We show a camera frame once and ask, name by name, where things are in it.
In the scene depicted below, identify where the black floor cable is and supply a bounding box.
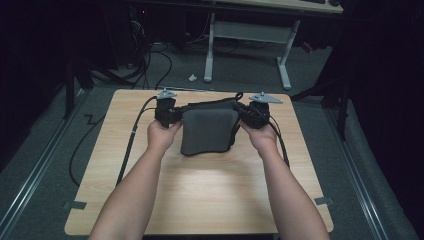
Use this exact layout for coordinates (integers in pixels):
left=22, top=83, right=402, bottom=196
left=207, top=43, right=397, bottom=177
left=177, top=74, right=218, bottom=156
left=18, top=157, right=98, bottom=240
left=68, top=114, right=107, bottom=188

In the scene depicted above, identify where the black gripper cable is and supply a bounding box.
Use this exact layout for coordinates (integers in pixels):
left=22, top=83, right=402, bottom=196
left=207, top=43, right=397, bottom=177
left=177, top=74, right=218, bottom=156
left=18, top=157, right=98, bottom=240
left=268, top=114, right=291, bottom=168
left=114, top=95, right=158, bottom=187

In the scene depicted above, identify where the person's left hand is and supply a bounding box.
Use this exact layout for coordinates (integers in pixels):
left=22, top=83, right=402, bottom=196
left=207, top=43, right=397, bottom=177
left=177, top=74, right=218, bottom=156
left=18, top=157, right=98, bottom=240
left=146, top=119, right=184, bottom=155

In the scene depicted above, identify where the white-framed wooden desk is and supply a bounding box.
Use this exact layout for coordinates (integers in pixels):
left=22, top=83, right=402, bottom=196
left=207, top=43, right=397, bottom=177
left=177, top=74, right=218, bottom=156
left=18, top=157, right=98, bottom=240
left=203, top=0, right=344, bottom=91

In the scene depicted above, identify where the bundle of black cables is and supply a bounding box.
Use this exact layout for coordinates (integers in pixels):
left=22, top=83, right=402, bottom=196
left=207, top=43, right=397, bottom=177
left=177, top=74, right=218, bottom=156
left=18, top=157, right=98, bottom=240
left=90, top=9, right=174, bottom=90

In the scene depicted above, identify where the metal floor rail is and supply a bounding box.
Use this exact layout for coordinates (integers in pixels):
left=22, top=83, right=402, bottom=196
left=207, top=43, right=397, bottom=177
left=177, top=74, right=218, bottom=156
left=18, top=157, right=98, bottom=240
left=0, top=89, right=88, bottom=240
left=323, top=105, right=390, bottom=240

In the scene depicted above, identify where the person's right hand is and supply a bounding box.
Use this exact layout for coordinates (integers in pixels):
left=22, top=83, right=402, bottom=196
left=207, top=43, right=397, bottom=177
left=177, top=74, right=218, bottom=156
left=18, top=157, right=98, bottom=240
left=239, top=120, right=279, bottom=155

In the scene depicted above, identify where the black metal stand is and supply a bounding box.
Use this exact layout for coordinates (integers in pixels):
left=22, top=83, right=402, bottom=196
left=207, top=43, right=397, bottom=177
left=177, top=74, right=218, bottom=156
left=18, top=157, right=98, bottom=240
left=63, top=59, right=77, bottom=120
left=335, top=82, right=352, bottom=141

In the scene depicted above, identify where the grey and yellow cloth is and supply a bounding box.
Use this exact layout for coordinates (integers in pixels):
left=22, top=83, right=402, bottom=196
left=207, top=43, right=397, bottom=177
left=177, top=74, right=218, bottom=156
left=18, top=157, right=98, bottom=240
left=179, top=92, right=245, bottom=157

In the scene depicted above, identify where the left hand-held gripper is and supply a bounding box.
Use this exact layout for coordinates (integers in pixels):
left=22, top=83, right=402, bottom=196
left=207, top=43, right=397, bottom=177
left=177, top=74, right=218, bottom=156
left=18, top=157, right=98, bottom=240
left=153, top=88, right=183, bottom=130

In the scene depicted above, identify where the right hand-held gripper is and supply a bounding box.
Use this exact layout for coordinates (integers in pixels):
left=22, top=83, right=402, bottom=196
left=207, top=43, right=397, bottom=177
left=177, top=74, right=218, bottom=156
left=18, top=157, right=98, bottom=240
left=238, top=92, right=284, bottom=130

